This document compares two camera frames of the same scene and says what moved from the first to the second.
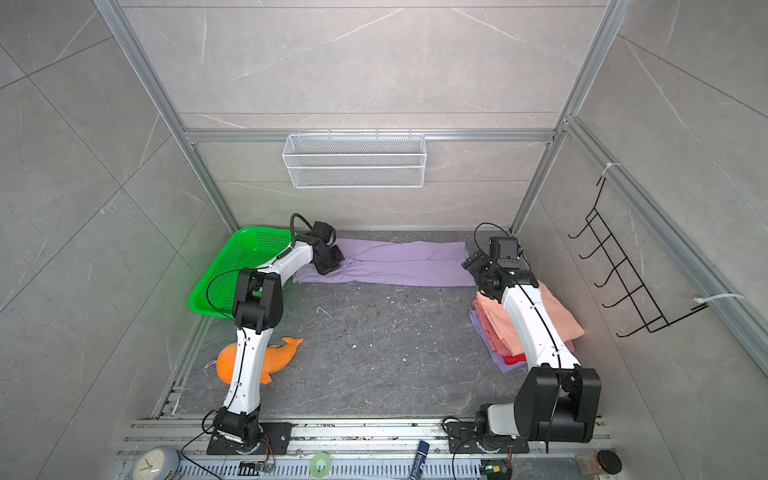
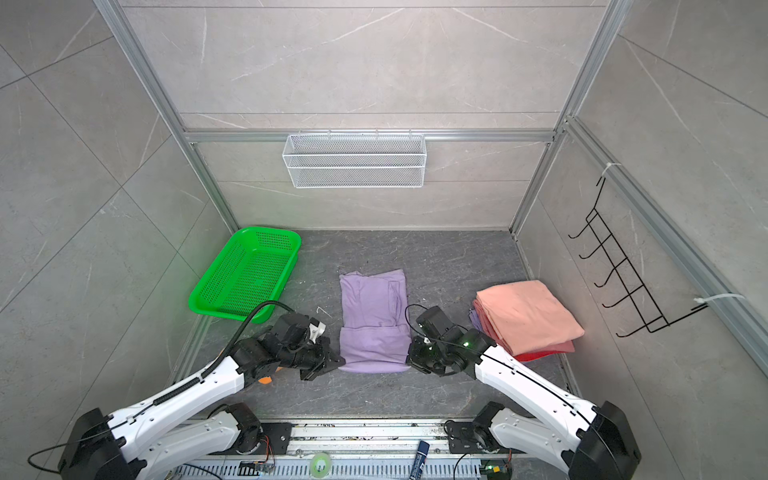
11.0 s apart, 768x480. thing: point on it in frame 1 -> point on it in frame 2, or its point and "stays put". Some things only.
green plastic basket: (252, 247) stays put
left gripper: (327, 269) -> (327, 362)
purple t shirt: (396, 263) -> (375, 324)
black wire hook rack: (636, 294) stays put
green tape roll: (321, 465) stays put
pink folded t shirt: (566, 327) stays put
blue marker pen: (422, 453) stays put
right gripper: (476, 262) -> (414, 356)
